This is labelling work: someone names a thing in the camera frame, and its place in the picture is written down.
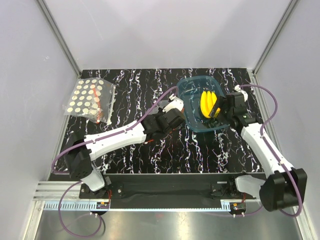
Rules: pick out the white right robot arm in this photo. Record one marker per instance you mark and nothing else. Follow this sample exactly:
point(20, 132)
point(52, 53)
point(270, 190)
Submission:
point(285, 185)

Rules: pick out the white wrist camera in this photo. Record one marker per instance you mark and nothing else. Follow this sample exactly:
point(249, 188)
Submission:
point(238, 89)
point(174, 103)

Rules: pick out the left aluminium frame post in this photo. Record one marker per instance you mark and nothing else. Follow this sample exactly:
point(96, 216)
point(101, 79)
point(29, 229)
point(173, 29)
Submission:
point(58, 35)

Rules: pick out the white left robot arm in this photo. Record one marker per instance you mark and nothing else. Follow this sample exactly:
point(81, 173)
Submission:
point(82, 151)

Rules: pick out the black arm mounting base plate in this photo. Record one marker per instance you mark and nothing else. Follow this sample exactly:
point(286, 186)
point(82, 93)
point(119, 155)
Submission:
point(216, 184)

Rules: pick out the teal transparent plastic container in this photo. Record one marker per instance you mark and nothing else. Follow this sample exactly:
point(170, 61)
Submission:
point(189, 91)

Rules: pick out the clear zip bag orange zipper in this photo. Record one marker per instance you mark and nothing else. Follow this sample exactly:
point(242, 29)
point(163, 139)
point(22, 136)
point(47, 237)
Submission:
point(160, 107)

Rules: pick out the clear bag with round stickers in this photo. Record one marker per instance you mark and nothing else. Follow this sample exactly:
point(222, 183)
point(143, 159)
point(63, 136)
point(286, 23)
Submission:
point(93, 99)

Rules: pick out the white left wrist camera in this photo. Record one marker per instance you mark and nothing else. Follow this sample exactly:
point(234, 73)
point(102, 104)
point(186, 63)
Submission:
point(174, 103)

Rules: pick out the aluminium frame rail front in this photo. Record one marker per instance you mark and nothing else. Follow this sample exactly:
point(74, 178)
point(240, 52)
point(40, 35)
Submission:
point(56, 196)

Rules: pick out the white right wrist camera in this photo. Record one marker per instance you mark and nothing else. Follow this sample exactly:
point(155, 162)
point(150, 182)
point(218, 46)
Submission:
point(238, 89)

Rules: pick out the right aluminium frame post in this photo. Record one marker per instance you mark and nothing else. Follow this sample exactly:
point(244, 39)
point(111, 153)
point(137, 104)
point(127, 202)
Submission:
point(275, 35)

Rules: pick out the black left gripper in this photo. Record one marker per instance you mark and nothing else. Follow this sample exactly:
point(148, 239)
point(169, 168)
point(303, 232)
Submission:
point(160, 113)

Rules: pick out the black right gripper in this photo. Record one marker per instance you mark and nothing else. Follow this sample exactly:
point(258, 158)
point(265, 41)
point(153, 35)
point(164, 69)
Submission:
point(224, 105)

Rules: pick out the aluminium frame post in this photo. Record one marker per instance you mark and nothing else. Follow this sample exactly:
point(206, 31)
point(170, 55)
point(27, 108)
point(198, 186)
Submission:
point(275, 35)
point(58, 35)

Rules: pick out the yellow toy banana bunch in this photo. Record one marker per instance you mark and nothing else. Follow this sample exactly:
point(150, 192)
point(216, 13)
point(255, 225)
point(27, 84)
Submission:
point(208, 100)

